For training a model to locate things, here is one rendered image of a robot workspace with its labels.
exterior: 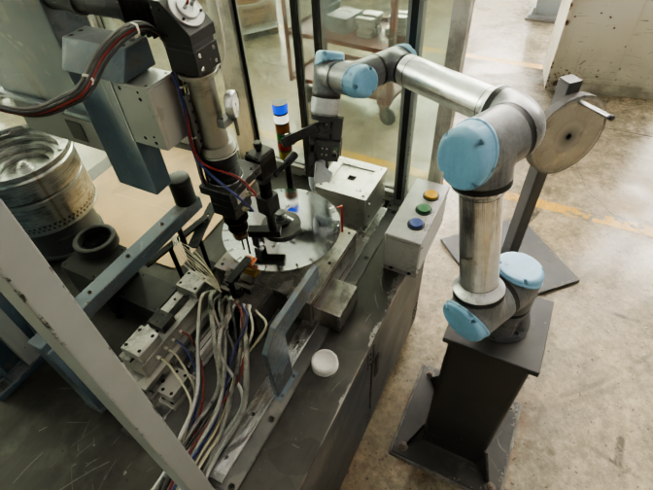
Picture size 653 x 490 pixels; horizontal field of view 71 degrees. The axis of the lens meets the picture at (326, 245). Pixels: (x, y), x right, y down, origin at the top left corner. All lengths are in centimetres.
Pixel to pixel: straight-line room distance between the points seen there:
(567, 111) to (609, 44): 216
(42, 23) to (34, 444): 93
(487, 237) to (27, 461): 115
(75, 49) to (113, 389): 60
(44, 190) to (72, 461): 72
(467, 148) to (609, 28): 324
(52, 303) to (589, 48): 390
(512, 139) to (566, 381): 151
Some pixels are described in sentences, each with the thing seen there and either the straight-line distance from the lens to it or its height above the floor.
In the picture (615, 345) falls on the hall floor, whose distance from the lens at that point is 243.
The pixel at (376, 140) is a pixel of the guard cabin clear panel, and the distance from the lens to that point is 154.
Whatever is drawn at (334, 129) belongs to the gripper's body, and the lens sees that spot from 123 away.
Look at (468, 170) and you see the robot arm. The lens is 86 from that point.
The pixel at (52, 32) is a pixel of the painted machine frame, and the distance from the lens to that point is 108.
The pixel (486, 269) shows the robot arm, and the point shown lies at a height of 108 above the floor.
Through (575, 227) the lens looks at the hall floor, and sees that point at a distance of 288.
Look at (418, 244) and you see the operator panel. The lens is 130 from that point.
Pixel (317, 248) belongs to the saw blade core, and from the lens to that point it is 120.
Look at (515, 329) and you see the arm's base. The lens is 131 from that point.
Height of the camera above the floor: 182
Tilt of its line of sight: 46 degrees down
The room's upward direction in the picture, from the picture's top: 4 degrees counter-clockwise
